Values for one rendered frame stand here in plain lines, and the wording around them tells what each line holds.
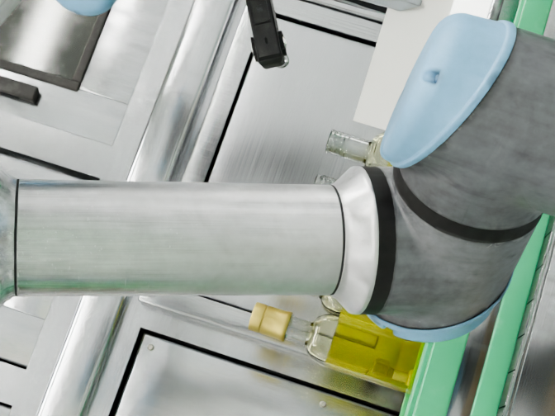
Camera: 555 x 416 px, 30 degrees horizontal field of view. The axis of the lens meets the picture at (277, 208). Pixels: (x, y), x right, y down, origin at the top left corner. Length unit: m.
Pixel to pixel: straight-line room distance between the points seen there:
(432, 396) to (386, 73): 0.33
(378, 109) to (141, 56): 0.54
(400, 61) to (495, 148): 0.36
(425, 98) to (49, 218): 0.27
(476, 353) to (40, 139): 0.69
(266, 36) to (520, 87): 0.42
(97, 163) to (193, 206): 0.69
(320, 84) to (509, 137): 0.76
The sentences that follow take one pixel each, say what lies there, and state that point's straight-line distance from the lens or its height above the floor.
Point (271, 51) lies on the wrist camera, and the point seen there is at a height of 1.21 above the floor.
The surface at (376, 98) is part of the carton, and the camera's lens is 1.04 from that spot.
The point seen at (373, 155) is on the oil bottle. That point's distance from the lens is 1.23.
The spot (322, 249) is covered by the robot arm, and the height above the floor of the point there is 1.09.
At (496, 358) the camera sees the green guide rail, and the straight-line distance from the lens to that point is 1.08.
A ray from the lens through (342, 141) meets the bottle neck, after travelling 1.25.
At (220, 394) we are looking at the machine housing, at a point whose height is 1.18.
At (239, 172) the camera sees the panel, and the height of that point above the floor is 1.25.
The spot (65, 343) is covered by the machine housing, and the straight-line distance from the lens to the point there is 1.37.
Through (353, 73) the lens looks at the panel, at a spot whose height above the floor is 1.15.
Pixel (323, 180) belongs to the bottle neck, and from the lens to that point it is 1.23.
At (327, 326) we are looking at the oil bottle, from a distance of 1.18.
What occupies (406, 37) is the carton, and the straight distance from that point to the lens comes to 1.04.
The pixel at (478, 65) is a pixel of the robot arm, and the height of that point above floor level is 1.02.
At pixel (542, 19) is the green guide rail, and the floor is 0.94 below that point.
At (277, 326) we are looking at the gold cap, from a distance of 1.19.
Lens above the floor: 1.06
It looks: 5 degrees up
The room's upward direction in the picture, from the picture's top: 73 degrees counter-clockwise
